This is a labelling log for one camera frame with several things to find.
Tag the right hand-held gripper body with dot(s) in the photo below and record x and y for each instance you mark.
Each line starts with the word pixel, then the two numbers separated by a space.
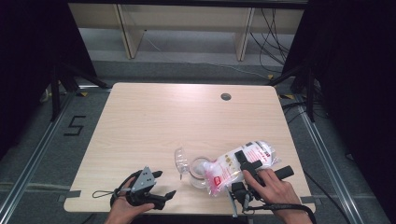
pixel 243 193

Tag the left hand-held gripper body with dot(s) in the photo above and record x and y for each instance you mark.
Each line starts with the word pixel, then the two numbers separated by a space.
pixel 144 181

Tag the red and white sugar bag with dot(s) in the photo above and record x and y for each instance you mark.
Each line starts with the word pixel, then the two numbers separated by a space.
pixel 230 168

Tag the clear glass jar with lid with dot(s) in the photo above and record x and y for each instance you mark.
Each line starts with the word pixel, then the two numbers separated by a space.
pixel 196 182

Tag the person's right hand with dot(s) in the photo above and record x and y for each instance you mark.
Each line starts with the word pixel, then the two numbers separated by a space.
pixel 277 193

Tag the person's left hand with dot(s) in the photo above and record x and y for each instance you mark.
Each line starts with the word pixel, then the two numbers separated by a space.
pixel 123 214

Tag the grey tape piece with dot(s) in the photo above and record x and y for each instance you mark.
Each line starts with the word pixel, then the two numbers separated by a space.
pixel 73 194
pixel 308 199

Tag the grey table grommet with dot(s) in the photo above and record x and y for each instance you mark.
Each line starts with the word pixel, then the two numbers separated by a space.
pixel 226 96

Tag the yellow and black tape piece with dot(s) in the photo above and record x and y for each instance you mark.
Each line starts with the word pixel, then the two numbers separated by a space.
pixel 82 94
pixel 270 76
pixel 286 96

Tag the black metal stand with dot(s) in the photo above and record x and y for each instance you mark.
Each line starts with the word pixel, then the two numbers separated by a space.
pixel 55 99
pixel 309 102

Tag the black curtain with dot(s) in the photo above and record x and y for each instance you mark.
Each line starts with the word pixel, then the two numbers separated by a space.
pixel 358 77
pixel 25 62

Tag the light wooden shelf unit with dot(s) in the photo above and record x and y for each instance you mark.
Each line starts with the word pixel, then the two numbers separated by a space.
pixel 186 17

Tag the metal floor rail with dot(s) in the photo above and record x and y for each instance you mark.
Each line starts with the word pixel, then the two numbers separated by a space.
pixel 330 172
pixel 32 161

